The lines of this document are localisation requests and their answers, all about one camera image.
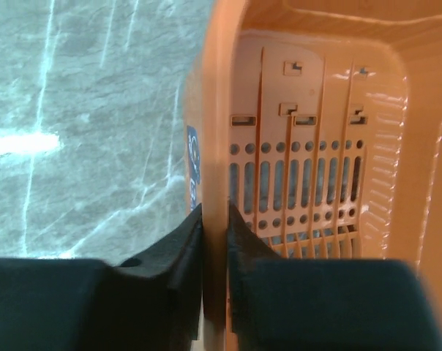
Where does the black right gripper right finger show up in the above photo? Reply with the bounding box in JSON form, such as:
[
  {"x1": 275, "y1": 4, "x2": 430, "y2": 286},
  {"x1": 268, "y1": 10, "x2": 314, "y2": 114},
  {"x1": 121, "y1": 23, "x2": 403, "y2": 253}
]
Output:
[{"x1": 227, "y1": 205, "x2": 442, "y2": 350}]

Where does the orange plastic basket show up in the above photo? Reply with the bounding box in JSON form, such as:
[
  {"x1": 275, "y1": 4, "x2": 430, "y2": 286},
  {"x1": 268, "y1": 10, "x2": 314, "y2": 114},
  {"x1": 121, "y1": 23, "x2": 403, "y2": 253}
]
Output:
[{"x1": 184, "y1": 1, "x2": 442, "y2": 350}]

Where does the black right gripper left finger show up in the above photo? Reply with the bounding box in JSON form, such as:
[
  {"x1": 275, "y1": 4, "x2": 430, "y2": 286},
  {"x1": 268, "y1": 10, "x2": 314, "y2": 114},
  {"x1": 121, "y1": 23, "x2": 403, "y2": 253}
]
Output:
[{"x1": 0, "y1": 208, "x2": 203, "y2": 350}]

